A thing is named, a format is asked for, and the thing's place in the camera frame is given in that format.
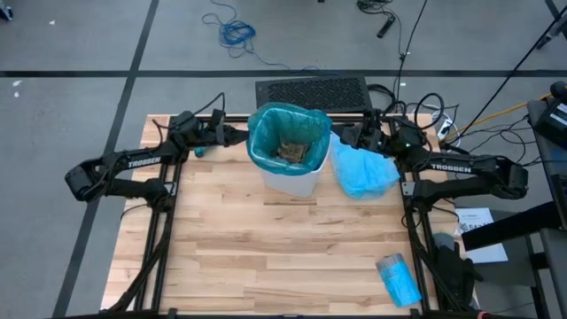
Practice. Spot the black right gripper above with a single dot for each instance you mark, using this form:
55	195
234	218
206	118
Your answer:
372	141

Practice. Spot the black perforated metal panel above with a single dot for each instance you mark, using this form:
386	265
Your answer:
328	91

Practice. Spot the teal plastic trash bag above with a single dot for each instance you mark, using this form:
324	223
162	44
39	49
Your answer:
266	133

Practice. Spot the black electronic equipment box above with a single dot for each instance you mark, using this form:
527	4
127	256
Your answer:
547	124

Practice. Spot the small crumpled teal bag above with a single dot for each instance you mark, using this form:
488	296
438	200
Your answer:
200	152

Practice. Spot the dark stand foot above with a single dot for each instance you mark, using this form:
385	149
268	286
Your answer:
4	12

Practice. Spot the white plastic trash bin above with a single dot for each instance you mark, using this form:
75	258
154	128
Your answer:
292	186

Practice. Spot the white printed paper sheet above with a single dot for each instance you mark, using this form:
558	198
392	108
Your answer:
476	217

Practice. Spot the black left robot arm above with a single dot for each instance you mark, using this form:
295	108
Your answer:
142	161

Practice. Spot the light blue folded bag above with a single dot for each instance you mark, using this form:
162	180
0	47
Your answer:
363	173

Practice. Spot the black glove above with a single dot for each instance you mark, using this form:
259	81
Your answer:
458	274

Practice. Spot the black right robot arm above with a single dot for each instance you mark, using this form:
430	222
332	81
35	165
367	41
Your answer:
452	168

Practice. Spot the roll of blue bags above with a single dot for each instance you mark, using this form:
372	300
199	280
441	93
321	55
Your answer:
398	281

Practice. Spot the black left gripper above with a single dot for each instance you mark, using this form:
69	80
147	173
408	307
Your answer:
230	137

